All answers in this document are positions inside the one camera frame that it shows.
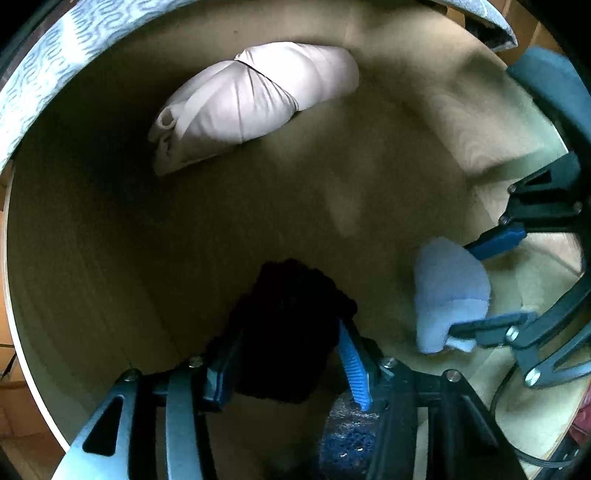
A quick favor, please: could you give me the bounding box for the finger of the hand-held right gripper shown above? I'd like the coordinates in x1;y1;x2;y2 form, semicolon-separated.
448;272;591;389
466;154;583;260

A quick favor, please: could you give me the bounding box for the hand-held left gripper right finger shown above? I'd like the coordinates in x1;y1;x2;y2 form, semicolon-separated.
338;319;527;480

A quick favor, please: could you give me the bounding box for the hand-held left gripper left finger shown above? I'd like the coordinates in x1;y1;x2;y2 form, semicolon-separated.
53;335;243;480

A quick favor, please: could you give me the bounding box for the light blue cloth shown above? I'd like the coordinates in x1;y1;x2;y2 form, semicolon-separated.
413;236;492;354

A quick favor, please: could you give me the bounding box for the blue lace cloth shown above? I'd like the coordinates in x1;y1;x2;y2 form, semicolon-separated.
318;396;385;480

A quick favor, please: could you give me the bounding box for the black knit cloth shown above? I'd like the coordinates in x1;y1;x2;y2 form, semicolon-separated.
205;258;359;405

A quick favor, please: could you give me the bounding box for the wooden drawer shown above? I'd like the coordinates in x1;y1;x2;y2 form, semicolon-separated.
2;0;588;480

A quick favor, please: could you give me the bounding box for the pink cloth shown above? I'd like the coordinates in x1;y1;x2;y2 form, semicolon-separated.
148;41;361;177

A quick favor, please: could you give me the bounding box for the red cloth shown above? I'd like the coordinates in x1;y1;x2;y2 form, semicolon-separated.
568;405;591;445

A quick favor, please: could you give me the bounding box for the black cable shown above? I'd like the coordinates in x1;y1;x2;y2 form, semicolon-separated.
488;368;574;468

